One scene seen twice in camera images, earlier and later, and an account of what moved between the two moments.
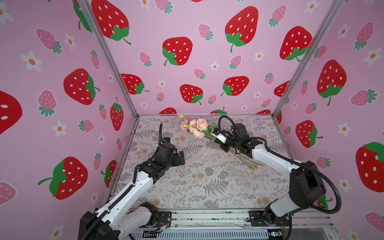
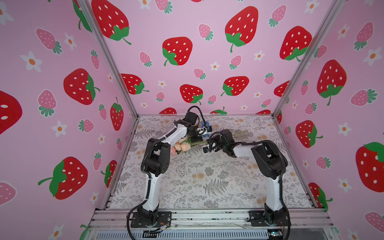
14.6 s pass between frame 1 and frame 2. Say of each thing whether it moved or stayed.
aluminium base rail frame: stayed
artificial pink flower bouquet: moved
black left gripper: moved
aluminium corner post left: stayed
